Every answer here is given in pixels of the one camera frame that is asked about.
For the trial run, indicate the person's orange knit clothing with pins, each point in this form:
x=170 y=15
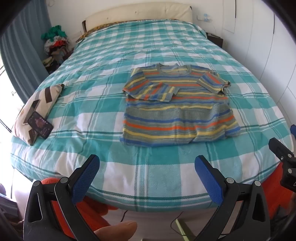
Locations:
x=92 y=215

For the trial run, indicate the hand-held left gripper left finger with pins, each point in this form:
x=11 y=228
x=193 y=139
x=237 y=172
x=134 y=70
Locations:
x=85 y=178

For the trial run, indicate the blue curtain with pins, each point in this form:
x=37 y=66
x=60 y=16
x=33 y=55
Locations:
x=20 y=46

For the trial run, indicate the pile of colourful clothes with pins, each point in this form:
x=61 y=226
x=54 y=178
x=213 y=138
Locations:
x=55 y=46

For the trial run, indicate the teal plaid blanket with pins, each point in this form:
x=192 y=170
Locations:
x=161 y=176

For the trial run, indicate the white wardrobe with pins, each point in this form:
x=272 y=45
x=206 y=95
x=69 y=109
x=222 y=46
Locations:
x=266 y=58

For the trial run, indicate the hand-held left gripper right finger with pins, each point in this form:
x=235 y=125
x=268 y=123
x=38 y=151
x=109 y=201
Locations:
x=208 y=178

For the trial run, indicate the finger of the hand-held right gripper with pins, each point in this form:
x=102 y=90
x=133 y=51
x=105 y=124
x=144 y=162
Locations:
x=281 y=149
x=293 y=132

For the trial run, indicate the person's left hand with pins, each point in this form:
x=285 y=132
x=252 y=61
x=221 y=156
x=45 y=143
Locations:
x=118 y=230

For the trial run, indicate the yellow patterned sheet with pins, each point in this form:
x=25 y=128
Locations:
x=97 y=30

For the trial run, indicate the dark wooden nightstand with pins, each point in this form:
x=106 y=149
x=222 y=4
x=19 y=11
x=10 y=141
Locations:
x=216 y=40

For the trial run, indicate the beige brown patterned pillow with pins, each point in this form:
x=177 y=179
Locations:
x=44 y=97

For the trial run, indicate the black smartphone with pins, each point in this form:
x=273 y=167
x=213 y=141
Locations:
x=40 y=125

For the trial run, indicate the cream padded headboard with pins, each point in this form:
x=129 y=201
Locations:
x=138 y=14

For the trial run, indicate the blue wall sticker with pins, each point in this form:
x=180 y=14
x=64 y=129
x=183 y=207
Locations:
x=206 y=17

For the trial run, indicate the striped knit sweater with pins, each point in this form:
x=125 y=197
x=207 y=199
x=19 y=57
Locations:
x=175 y=125

